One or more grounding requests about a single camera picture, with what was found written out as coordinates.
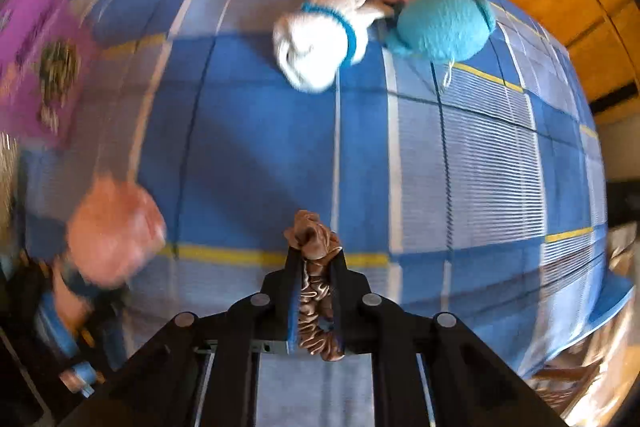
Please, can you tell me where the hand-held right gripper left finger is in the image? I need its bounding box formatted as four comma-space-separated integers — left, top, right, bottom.
60, 251, 306, 427

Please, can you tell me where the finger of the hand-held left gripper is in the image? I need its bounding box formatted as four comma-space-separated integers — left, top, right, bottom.
97, 297, 128, 373
36, 291, 83, 358

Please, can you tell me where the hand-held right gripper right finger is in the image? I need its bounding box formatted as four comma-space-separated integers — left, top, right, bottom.
330, 252, 568, 427

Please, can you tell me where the brown satin scrunchie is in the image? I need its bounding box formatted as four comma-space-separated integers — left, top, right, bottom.
284, 209, 347, 363

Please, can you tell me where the pink cloth blue band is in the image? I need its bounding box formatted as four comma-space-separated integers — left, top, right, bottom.
50, 179, 168, 333

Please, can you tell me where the blue plaid bedsheet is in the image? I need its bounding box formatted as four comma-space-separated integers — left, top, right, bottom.
10, 0, 633, 427

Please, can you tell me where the white rolled cloth blue band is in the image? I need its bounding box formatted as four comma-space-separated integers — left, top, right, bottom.
272, 0, 394, 94

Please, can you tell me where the purple box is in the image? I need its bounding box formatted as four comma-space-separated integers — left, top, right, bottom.
0, 0, 101, 148

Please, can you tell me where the teal fluffy cloth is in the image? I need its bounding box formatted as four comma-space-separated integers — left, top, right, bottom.
385, 0, 497, 64

